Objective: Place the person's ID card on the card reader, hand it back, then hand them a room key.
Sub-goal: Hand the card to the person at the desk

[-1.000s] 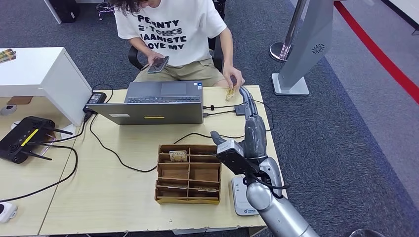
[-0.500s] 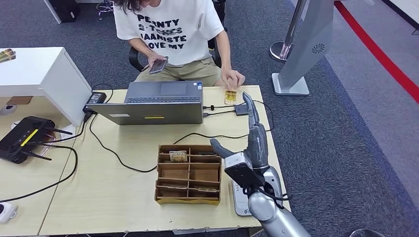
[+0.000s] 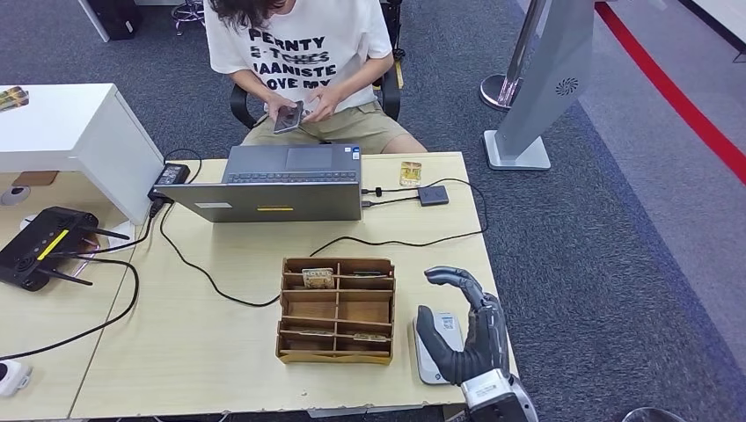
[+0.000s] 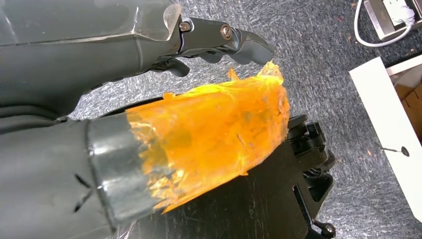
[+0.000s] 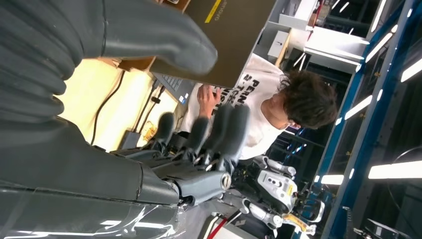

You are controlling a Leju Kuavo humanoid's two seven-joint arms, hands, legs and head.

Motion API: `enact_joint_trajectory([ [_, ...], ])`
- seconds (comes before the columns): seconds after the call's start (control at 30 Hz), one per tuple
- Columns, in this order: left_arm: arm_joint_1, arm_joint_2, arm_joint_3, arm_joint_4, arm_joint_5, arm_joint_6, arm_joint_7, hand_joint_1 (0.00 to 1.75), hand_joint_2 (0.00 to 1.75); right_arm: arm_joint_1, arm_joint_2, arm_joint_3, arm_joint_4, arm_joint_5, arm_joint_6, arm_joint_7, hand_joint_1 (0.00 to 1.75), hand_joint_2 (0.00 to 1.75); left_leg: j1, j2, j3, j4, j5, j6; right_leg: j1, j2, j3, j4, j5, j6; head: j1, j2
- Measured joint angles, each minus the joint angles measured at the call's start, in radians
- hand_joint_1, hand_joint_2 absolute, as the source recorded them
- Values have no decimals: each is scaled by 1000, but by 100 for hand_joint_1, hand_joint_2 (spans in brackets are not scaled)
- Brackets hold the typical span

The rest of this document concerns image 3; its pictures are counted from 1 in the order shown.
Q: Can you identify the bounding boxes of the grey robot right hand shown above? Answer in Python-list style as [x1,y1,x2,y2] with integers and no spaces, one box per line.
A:
[415,266,511,387]

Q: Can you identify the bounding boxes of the person's left hand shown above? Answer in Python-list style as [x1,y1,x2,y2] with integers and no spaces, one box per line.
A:
[302,85,346,124]

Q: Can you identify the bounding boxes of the person's right hand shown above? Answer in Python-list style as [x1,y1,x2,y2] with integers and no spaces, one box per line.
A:
[265,95,293,125]

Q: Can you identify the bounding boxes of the dark smartphone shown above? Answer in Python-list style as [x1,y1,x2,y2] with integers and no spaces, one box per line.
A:
[272,100,305,135]

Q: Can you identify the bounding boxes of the gold ID card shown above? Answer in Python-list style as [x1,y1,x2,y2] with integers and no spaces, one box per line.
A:
[399,161,423,188]

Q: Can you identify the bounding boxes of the wooden card organizer box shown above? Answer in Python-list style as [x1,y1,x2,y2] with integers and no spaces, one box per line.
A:
[274,258,396,367]

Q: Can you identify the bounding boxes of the white card reader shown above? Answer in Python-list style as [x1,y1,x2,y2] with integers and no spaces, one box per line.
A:
[412,312,465,386]

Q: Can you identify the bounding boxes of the person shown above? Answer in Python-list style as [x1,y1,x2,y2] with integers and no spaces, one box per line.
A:
[202,0,428,156]

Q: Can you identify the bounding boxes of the patterned gold card stack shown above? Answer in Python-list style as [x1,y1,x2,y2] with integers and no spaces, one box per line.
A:
[0,85,30,112]

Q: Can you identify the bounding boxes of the black office chair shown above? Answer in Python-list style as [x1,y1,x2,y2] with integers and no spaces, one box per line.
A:
[228,0,405,134]

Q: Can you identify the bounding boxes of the grey open laptop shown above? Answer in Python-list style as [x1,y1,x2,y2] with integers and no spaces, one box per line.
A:
[155,144,364,224]

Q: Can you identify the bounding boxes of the black laptop power adapter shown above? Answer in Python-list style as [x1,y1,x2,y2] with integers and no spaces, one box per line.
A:
[153,164,191,187]

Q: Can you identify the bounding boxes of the chrome stool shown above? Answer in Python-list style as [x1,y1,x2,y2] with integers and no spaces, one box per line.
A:
[172,0,206,27]

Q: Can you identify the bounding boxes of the small black hub box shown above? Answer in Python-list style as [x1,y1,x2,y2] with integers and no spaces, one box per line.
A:
[418,185,450,207]

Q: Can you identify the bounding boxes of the grey round base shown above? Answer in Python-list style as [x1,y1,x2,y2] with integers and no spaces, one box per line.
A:
[622,408,686,422]

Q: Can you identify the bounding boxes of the black cabinet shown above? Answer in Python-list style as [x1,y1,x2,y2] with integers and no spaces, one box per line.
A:
[87,0,144,42]

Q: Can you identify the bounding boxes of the white paper slip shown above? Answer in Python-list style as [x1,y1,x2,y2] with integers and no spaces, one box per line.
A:
[108,221,137,254]

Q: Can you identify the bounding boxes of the grey kiosk stand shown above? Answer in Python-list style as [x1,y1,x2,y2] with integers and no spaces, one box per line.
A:
[483,0,596,171]

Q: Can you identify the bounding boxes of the brown cardboard piece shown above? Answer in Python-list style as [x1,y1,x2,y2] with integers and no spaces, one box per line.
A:
[12,171,60,188]

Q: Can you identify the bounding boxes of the round white device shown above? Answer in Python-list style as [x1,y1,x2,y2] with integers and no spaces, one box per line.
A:
[0,186,33,207]

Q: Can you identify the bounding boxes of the black router with antennas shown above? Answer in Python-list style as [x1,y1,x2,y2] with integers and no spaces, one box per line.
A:
[0,207,132,293]

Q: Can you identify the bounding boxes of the white power strip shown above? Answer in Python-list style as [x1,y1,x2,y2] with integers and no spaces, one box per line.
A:
[0,359,33,398]

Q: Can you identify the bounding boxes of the black adapter cable loop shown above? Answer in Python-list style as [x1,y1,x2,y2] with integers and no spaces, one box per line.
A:
[164,149,204,186]

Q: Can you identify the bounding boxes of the short black hub cable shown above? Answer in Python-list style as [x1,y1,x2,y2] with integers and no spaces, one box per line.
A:
[361,196,421,209]

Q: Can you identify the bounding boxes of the long black looping cable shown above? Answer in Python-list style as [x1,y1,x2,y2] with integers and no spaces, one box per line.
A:
[150,177,489,309]

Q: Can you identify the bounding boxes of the black plug cable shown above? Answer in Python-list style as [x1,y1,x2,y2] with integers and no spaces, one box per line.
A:
[51,194,173,258]

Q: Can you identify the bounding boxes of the chrome stanchion post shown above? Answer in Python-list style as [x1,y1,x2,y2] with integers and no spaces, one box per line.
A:
[479,0,549,112]

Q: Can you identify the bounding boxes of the thick black curved cable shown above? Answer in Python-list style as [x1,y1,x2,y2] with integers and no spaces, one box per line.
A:
[0,256,142,362]

